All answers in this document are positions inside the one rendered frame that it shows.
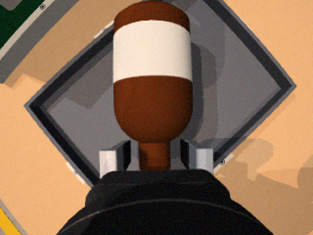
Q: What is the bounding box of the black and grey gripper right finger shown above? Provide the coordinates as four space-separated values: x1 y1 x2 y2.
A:
180 139 213 175

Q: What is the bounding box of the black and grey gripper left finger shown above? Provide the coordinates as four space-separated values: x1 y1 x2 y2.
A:
99 140 131 178

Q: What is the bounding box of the grey square tray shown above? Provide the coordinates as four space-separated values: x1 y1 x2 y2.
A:
23 0 297 188

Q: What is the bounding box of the brown bottle with white label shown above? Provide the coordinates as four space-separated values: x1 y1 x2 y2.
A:
113 0 193 170

